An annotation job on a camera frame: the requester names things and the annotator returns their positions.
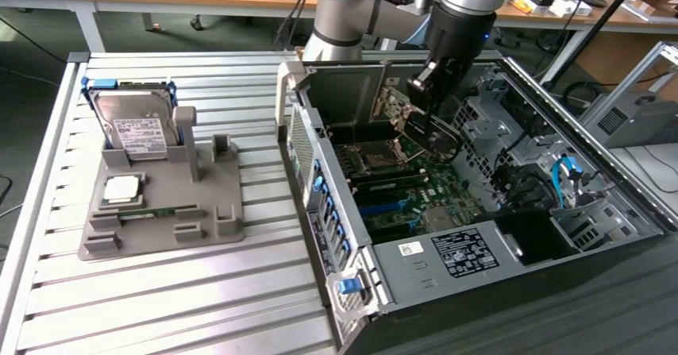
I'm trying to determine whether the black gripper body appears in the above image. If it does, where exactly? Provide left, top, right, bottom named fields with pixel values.
left=426, top=3, right=498, bottom=61

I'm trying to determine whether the Nvidia graphics card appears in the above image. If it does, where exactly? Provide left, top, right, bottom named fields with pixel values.
left=369, top=58, right=464, bottom=164

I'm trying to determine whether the open metal socket cover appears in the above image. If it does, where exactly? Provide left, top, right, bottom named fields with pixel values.
left=393, top=130, right=429, bottom=162

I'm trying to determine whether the perforated steel disk bay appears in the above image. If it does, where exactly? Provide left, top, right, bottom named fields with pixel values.
left=449, top=72, right=540, bottom=173

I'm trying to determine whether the yellow and white box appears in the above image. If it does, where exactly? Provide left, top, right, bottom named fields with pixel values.
left=517, top=0, right=558, bottom=15

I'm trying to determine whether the CPU socket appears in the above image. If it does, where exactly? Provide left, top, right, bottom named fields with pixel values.
left=359, top=140, right=410, bottom=174

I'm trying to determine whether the small white box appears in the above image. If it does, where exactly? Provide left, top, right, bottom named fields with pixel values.
left=550, top=0, right=594, bottom=17

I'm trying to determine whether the green motherboard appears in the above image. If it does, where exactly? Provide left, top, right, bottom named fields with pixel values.
left=331, top=120, right=492, bottom=245

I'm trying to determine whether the black stand pole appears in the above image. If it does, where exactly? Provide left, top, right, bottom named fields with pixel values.
left=538, top=0, right=646, bottom=91

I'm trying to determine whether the open grey PC case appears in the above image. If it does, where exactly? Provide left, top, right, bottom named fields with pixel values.
left=275, top=51, right=678, bottom=355

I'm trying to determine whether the blue expansion slot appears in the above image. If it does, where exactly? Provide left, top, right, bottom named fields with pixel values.
left=359, top=199, right=421, bottom=218

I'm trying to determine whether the silver chipset heatsink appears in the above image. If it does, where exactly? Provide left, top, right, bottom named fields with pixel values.
left=425, top=206, right=458, bottom=230

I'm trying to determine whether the grey computer tower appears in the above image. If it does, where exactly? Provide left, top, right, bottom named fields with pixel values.
left=580, top=91, right=678, bottom=149

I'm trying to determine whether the grey power supply unit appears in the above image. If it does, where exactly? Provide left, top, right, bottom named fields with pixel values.
left=370, top=219, right=526, bottom=307

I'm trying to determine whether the hard disk in blue carrier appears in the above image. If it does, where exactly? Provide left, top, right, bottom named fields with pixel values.
left=81, top=75, right=185, bottom=162

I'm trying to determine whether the grey plastic parts rack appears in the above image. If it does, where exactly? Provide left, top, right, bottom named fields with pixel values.
left=78, top=106, right=249, bottom=261

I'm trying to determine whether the green RAM stick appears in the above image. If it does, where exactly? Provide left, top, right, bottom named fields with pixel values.
left=119, top=207, right=179, bottom=219

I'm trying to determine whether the silver CPU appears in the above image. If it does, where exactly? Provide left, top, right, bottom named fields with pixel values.
left=102, top=175, right=146, bottom=206

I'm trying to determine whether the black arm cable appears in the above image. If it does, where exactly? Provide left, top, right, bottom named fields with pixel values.
left=331, top=0, right=420, bottom=37

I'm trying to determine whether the black wire bundle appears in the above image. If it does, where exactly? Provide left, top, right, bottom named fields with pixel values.
left=490, top=163, right=558, bottom=213

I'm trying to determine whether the blue data wire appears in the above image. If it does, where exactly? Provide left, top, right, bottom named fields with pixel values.
left=549, top=154, right=585, bottom=213

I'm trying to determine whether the black hanging cable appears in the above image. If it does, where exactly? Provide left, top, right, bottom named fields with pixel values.
left=270, top=0, right=319, bottom=52

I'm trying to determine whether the aluminium profile frame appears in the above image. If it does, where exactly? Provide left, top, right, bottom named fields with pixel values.
left=574, top=40, right=678, bottom=133

